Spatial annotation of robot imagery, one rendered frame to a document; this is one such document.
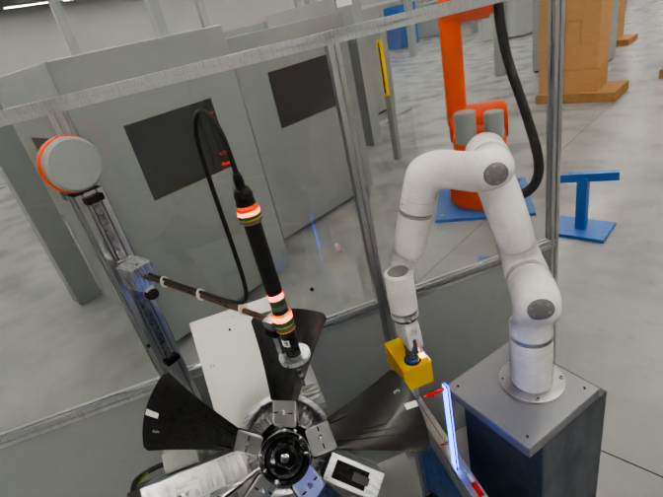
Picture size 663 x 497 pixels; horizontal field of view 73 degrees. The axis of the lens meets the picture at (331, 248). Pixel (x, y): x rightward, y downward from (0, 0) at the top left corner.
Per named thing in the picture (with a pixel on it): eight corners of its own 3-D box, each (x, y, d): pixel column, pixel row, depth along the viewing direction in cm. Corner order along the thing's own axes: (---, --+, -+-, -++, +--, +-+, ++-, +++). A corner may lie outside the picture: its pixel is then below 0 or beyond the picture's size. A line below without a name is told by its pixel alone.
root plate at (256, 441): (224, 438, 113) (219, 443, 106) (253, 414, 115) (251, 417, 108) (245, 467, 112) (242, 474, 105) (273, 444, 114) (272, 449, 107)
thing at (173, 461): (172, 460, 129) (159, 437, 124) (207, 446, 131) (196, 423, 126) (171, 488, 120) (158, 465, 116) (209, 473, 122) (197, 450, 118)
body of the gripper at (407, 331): (423, 318, 132) (427, 346, 137) (407, 301, 141) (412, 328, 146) (401, 326, 131) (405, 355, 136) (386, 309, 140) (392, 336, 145)
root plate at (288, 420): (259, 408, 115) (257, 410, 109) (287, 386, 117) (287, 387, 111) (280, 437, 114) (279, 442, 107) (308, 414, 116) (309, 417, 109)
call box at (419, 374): (388, 365, 159) (383, 342, 155) (412, 355, 161) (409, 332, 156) (406, 395, 145) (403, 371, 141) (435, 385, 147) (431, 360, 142)
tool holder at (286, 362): (266, 360, 101) (255, 325, 96) (288, 340, 105) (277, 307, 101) (296, 373, 95) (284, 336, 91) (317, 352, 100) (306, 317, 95)
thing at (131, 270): (123, 287, 137) (111, 263, 133) (143, 275, 141) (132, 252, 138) (141, 294, 131) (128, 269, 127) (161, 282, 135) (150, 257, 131)
